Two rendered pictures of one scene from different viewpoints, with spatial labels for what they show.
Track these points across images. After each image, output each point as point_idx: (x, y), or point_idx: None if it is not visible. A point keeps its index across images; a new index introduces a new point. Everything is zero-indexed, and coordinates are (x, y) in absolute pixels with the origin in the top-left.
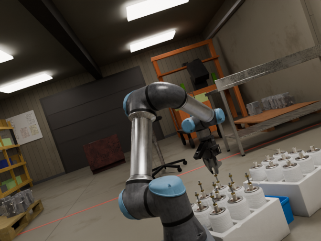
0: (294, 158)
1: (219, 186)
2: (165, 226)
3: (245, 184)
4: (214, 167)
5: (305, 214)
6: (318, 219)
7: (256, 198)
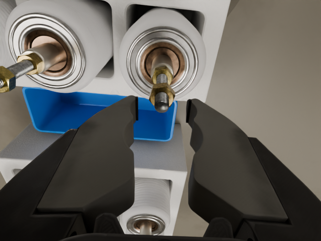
0: None
1: (154, 60)
2: None
3: (177, 167)
4: (111, 119)
5: None
6: (20, 107)
7: None
